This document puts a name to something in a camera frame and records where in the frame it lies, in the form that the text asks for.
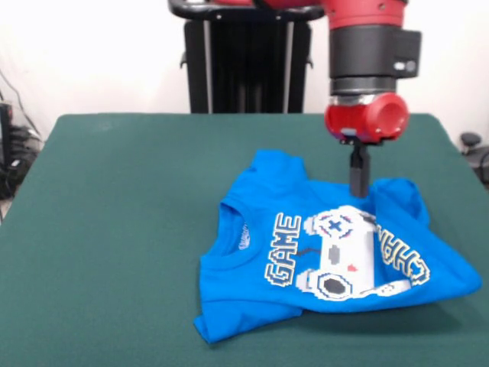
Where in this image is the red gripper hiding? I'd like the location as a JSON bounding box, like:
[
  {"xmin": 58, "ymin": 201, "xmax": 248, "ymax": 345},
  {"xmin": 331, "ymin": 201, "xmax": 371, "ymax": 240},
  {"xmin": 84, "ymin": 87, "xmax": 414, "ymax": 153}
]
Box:
[{"xmin": 323, "ymin": 91, "xmax": 411, "ymax": 200}]

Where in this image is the blue t-shirt with white print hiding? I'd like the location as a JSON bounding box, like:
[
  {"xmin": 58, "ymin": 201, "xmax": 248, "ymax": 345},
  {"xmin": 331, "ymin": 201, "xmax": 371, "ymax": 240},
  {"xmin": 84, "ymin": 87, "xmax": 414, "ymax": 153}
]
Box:
[{"xmin": 193, "ymin": 148, "xmax": 484, "ymax": 345}]

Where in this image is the dark green table cloth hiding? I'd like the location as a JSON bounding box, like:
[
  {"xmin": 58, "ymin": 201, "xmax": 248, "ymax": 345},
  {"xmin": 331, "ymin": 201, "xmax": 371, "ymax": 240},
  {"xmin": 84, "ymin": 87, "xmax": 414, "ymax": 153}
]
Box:
[{"xmin": 0, "ymin": 112, "xmax": 489, "ymax": 367}]

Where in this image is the black electronics box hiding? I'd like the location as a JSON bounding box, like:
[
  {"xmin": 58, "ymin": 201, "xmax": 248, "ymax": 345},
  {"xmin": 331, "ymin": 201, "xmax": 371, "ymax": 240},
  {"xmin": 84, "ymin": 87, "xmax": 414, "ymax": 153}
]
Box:
[{"xmin": 0, "ymin": 101, "xmax": 16, "ymax": 167}]

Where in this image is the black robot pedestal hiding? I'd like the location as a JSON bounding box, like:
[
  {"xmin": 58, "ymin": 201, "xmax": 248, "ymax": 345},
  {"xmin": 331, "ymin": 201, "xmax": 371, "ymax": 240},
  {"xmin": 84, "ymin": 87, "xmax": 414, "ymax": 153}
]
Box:
[{"xmin": 167, "ymin": 0, "xmax": 333, "ymax": 115}]

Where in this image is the black cable tangle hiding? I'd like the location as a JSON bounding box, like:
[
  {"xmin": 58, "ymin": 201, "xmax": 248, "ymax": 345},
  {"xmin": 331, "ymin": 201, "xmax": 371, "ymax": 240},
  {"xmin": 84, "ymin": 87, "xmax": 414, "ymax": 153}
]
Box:
[{"xmin": 0, "ymin": 125, "xmax": 44, "ymax": 200}]

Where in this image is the thin grey cable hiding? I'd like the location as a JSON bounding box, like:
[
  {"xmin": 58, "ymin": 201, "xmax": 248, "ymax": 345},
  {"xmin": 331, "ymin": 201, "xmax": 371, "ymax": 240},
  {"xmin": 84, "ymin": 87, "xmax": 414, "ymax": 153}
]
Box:
[{"xmin": 0, "ymin": 70, "xmax": 42, "ymax": 138}]

